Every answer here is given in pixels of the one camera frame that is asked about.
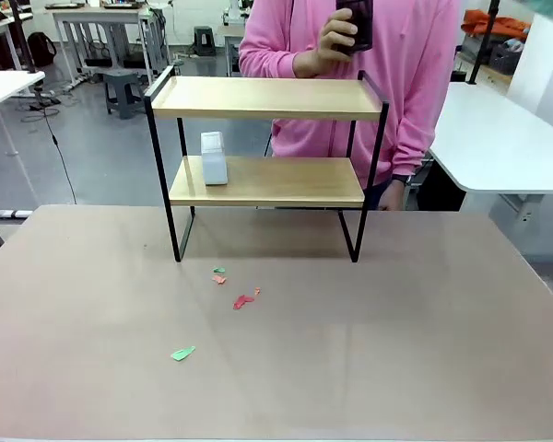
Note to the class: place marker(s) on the person's left hand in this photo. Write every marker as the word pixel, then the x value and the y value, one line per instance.
pixel 391 198

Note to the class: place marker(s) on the person's right hand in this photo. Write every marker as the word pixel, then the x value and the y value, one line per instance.
pixel 332 41

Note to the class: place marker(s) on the black mesh pen holder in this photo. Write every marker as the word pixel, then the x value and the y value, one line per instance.
pixel 361 23

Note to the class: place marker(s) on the white power socket block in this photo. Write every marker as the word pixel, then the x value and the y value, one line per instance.
pixel 214 166

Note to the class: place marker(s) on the large red paper scrap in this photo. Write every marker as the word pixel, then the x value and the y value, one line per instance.
pixel 242 301

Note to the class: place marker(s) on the large green paper scrap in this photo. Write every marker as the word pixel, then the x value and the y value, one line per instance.
pixel 182 354

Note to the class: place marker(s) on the person's left forearm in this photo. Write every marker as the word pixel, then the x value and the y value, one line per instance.
pixel 415 147

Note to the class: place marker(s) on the person's right forearm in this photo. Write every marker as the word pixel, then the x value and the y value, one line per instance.
pixel 272 62

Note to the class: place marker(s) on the two-tier wood metal shelf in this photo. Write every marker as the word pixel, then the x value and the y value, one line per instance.
pixel 258 103

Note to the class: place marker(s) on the dark wrist watch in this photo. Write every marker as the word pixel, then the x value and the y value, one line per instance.
pixel 401 178

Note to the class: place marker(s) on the person in pink hoodie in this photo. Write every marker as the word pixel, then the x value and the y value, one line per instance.
pixel 396 92

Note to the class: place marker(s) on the large white table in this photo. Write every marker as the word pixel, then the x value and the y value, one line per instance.
pixel 488 138

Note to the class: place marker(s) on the orange cloth pile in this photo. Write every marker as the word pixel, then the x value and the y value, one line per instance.
pixel 479 20

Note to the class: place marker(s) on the black stand pole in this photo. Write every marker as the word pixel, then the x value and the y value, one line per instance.
pixel 24 37
pixel 484 46

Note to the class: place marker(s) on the dark plastic crate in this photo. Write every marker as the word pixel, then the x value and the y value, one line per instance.
pixel 504 57

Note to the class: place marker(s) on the gray plastic stool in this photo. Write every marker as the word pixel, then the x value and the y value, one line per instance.
pixel 124 80

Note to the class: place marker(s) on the white background desk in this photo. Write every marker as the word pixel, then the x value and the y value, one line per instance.
pixel 97 14

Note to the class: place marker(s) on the black backpack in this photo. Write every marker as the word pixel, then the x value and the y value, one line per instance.
pixel 41 48

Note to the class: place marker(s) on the white side table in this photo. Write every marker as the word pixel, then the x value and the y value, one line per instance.
pixel 4 87

